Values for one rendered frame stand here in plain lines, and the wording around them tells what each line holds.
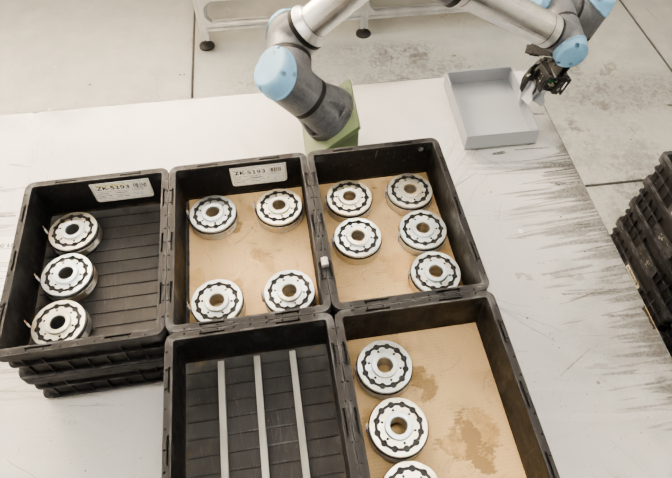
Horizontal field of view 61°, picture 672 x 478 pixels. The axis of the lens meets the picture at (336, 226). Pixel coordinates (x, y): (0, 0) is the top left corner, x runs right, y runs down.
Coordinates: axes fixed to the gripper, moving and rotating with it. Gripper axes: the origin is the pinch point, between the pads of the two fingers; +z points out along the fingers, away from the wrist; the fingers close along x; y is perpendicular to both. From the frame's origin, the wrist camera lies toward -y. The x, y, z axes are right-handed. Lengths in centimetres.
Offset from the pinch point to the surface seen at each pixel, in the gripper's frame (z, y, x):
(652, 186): 13, 19, 48
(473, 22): 58, -141, 68
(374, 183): 6, 29, -51
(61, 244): 23, 36, -119
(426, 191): 1, 36, -42
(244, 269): 15, 47, -82
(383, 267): 7, 52, -54
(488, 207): 10.3, 31.9, -18.5
